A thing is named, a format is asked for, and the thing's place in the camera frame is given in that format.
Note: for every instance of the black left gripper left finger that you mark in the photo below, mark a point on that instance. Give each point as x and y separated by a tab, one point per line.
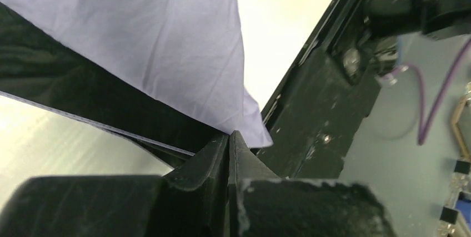
188	201

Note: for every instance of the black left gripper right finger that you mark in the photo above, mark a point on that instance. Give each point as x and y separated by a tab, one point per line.
264	204

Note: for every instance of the lavender folding umbrella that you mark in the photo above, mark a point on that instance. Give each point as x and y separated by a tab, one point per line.
167	74

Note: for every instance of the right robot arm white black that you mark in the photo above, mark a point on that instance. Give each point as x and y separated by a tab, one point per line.
436	19

